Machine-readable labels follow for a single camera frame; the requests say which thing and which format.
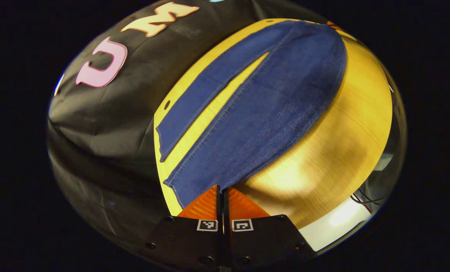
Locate dark cable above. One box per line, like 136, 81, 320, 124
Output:
351, 188, 386, 213

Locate blue denim jeans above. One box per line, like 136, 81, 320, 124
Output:
156, 20, 348, 209

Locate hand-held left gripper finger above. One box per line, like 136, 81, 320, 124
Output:
225, 187, 317, 271
146, 185, 224, 271

